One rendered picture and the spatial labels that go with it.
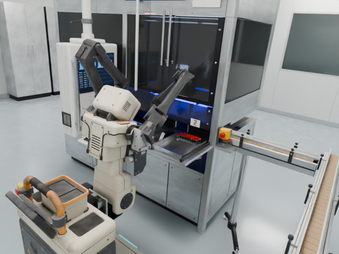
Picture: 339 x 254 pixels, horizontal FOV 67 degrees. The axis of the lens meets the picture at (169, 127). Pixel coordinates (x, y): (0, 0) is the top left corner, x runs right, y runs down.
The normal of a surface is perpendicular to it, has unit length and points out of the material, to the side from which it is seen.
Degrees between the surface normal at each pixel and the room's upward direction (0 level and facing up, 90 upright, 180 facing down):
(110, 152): 90
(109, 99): 48
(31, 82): 90
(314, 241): 0
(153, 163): 90
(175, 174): 90
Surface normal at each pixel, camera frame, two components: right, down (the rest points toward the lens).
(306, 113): -0.59, 0.25
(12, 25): 0.81, 0.26
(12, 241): 0.07, -0.93
